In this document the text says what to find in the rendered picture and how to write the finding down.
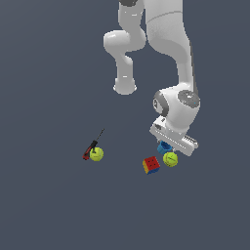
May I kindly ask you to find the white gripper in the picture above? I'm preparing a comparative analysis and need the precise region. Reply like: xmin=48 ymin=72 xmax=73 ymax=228
xmin=148 ymin=116 xmax=199 ymax=157

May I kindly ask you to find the blue cup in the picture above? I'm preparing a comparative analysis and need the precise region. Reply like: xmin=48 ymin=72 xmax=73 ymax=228
xmin=156 ymin=141 xmax=174 ymax=156

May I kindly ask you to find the yellow-green tennis ball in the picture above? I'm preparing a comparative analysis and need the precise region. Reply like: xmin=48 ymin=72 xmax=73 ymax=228
xmin=162 ymin=151 xmax=179 ymax=168
xmin=89 ymin=146 xmax=104 ymax=162

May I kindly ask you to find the colourful puzzle cube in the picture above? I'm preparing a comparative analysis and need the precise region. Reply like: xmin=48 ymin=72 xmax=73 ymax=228
xmin=142 ymin=155 xmax=161 ymax=176

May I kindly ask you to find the black red screwdriver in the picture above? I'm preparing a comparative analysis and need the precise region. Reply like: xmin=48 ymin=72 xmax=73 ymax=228
xmin=82 ymin=128 xmax=105 ymax=161

